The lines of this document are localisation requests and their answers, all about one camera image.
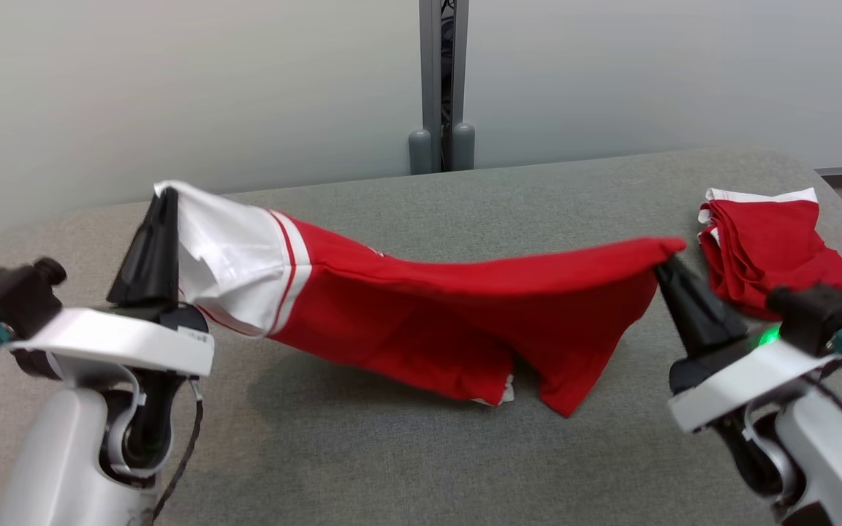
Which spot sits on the grey metal post base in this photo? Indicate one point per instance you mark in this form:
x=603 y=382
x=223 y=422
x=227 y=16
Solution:
x=430 y=58

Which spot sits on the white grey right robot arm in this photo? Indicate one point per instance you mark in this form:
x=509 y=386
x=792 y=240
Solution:
x=823 y=453

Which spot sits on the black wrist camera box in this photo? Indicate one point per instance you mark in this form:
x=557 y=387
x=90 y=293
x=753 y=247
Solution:
x=816 y=318
x=12 y=299

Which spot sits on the red jersey black white lettering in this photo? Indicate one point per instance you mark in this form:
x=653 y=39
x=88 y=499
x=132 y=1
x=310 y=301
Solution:
x=428 y=314

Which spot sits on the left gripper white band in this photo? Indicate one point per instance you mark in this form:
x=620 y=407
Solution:
x=114 y=336

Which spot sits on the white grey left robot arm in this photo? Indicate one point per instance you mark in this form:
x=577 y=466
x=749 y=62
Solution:
x=63 y=460

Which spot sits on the red shorts white stripe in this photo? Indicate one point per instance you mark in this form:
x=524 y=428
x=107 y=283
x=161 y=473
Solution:
x=772 y=241

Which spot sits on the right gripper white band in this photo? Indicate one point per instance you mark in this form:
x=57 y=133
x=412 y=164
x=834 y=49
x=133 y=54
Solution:
x=742 y=387

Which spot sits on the grey cylindrical post foot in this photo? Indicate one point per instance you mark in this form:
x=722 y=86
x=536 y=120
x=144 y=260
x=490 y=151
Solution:
x=420 y=153
x=464 y=146

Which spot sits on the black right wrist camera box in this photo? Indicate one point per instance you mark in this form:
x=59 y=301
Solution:
x=816 y=318

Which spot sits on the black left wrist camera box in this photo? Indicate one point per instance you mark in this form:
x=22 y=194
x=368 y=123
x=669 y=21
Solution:
x=12 y=299

